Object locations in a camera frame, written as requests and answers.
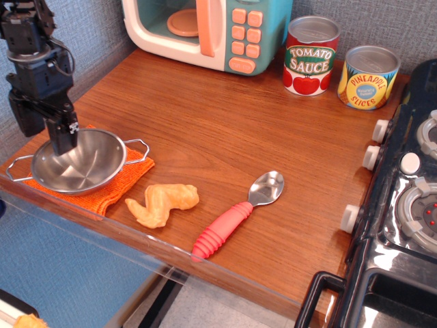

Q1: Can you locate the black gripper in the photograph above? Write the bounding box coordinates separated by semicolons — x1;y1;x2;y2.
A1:
6;45;79;156

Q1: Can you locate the small steel two-handled skillet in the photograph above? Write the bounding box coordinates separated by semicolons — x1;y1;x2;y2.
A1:
5;128;150;196

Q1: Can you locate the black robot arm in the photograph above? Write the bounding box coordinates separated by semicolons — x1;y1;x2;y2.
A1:
1;1;79;156

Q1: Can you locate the orange knitted cloth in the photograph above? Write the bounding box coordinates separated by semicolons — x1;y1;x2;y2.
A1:
23;124;156;217

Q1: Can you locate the plastic toy chicken wing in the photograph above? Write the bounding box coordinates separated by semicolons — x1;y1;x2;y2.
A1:
125;184;199;229

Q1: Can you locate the clear acrylic table guard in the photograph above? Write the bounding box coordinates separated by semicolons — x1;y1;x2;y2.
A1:
1;182;296;327

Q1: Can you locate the orange object at bottom left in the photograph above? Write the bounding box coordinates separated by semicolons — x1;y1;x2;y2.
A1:
13;314;48;328

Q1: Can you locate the teal toy microwave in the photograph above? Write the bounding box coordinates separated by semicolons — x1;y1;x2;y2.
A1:
122;1;293;76

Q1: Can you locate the tomato sauce can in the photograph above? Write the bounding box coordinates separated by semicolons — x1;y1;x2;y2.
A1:
283;16;341;96

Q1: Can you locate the pineapple slices can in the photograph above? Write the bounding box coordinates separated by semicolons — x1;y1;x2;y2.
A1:
337;45;401;111

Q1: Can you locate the black toy stove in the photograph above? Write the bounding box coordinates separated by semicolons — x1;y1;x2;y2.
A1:
296;59;436;327

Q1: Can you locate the red-handled metal spoon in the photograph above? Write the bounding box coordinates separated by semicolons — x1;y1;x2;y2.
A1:
191;171;285;262

